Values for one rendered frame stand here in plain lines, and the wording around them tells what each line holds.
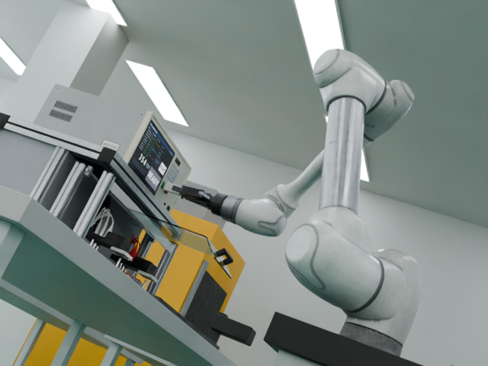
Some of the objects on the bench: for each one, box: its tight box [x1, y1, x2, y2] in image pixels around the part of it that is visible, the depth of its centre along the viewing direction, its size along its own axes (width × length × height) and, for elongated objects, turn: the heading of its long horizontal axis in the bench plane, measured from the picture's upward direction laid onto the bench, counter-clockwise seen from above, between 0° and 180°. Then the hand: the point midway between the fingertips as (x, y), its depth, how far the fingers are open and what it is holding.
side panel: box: [0, 127, 66, 203], centre depth 230 cm, size 28×3×32 cm, turn 126°
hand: (173, 188), depth 264 cm, fingers closed
